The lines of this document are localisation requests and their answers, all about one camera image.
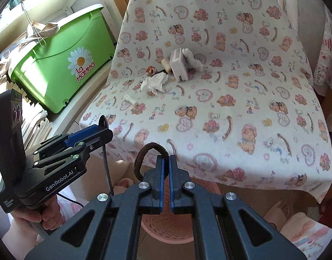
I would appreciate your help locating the rolled white paper piece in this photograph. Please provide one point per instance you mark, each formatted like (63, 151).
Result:
(130, 99)

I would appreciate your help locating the white twisted tissue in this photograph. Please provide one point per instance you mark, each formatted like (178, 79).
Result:
(192, 61)

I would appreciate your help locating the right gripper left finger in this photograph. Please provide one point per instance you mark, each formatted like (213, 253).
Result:
(106, 228)

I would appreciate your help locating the orange red ribbon scrap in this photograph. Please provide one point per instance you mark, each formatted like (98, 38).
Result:
(151, 71)

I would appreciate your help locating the beige cloth bag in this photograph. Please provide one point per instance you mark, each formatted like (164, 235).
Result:
(38, 32)

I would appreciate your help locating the teddy bear print cover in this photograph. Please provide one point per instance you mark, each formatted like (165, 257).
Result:
(250, 119)

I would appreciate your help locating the beige thread spool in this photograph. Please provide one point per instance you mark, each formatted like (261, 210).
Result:
(166, 65)

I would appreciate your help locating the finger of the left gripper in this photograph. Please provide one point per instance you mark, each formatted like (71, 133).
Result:
(90, 144)
(61, 142)

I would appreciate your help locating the green plastic storage box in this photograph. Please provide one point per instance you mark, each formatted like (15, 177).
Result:
(54, 73)

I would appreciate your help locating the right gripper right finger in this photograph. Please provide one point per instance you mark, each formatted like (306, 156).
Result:
(224, 226)

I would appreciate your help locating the black coffee sachet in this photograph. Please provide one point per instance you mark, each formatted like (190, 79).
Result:
(160, 76)

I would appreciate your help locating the person's left hand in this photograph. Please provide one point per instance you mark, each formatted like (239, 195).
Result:
(51, 217)

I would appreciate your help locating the pink checkered tissue pack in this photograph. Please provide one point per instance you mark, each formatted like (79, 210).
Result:
(178, 65)

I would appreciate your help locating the pink mesh trash basket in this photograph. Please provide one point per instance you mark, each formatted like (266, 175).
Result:
(168, 227)

